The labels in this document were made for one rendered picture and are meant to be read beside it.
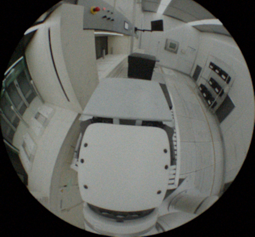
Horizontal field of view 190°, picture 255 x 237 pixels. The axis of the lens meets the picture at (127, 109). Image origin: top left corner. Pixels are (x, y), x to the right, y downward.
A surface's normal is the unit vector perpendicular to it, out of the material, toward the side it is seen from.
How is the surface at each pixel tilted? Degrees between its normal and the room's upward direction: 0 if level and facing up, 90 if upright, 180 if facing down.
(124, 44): 90
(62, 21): 90
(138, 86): 1
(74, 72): 90
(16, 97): 90
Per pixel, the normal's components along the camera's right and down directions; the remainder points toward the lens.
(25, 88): 0.98, 0.18
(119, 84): 0.04, -0.67
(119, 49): -0.21, 0.73
